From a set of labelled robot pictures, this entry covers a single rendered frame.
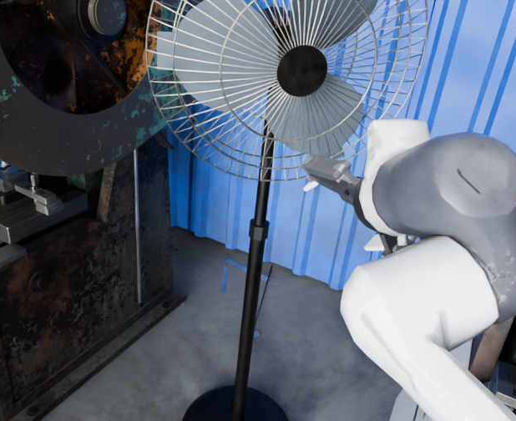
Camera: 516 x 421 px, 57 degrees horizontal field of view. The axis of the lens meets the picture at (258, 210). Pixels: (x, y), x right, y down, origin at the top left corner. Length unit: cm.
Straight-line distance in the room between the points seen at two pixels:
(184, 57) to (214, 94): 9
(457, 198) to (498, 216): 3
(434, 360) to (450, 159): 16
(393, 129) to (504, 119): 151
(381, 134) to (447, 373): 26
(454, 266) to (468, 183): 8
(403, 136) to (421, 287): 19
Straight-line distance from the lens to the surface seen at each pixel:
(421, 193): 41
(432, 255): 44
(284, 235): 248
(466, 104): 204
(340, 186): 65
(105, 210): 177
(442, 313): 42
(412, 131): 55
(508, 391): 114
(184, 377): 199
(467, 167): 40
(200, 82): 94
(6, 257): 156
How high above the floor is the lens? 148
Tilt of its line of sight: 28 degrees down
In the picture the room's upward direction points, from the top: 6 degrees clockwise
